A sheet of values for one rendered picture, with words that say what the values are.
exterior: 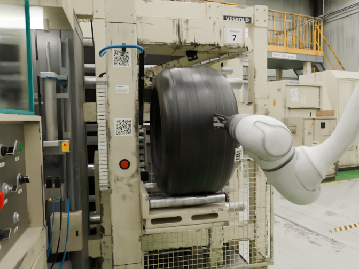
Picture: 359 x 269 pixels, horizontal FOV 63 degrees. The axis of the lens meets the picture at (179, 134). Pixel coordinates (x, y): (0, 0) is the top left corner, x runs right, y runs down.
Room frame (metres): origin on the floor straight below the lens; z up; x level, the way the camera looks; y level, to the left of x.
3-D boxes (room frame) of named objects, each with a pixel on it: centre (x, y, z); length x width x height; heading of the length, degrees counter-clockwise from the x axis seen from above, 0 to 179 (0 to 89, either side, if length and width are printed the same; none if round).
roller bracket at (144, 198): (1.35, 0.18, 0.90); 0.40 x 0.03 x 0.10; 12
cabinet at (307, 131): (5.72, -2.53, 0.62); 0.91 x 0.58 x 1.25; 114
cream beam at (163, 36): (1.70, -0.06, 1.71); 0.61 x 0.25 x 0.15; 102
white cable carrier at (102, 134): (1.26, 0.33, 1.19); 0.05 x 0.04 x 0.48; 12
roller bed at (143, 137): (1.71, 0.30, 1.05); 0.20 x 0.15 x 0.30; 102
